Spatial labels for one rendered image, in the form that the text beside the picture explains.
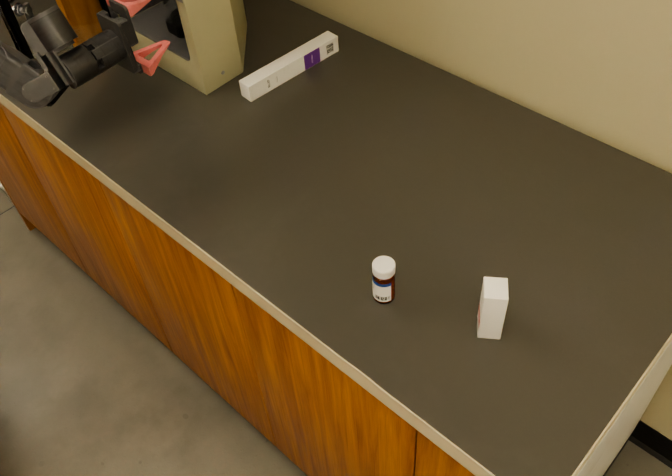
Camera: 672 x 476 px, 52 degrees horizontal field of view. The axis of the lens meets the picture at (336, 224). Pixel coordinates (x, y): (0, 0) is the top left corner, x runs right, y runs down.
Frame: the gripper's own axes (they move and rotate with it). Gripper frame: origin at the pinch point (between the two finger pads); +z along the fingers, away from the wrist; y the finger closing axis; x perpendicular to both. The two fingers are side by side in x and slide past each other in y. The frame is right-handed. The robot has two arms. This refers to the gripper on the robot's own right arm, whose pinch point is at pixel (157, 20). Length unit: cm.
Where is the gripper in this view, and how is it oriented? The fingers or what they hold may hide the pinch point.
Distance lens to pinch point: 133.7
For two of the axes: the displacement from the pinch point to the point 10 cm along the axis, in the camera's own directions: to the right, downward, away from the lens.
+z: 6.7, -5.9, 4.5
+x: -7.4, -4.5, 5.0
